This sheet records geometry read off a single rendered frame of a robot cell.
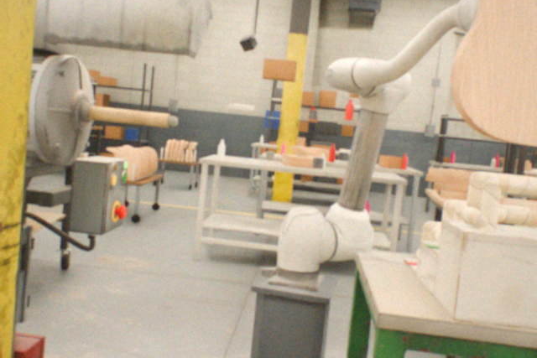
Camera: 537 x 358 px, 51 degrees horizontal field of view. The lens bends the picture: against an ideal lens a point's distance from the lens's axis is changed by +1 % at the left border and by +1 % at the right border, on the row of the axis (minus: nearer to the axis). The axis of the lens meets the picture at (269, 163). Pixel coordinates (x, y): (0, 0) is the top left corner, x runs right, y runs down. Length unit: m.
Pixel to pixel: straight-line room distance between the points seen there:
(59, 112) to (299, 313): 1.10
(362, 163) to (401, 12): 10.69
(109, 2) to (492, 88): 0.77
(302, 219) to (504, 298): 0.97
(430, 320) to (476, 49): 0.52
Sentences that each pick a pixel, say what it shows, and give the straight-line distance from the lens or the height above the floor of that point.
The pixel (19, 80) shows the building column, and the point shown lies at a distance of 0.42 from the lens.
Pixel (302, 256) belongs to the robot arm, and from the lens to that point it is 1.99.
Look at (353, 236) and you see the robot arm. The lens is 2.09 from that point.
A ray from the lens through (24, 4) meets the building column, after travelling 0.43.
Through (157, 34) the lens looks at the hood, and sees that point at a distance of 1.17.
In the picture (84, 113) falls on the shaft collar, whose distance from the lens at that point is 1.35.
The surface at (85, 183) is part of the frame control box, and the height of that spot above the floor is 1.06.
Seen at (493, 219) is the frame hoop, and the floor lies 1.13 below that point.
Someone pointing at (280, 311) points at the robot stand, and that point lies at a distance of 2.01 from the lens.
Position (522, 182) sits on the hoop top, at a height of 1.20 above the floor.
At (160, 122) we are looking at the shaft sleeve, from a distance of 1.30.
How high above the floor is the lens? 1.27
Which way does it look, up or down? 4 degrees down
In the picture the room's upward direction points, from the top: 6 degrees clockwise
